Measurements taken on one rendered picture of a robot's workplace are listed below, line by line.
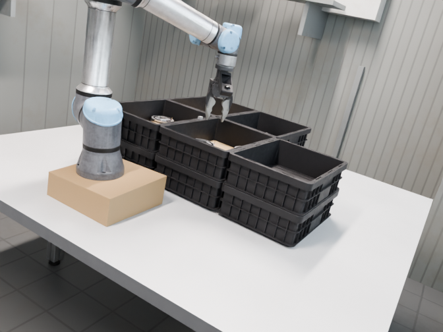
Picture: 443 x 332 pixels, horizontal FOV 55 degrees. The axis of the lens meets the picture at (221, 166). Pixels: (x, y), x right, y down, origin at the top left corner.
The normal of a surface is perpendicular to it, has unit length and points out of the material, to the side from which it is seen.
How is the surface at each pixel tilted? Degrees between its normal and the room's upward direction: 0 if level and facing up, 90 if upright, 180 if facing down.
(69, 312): 0
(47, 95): 90
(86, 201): 90
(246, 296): 0
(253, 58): 90
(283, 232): 90
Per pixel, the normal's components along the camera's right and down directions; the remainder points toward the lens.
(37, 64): 0.84, 0.33
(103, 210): -0.51, 0.18
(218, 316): 0.20, -0.93
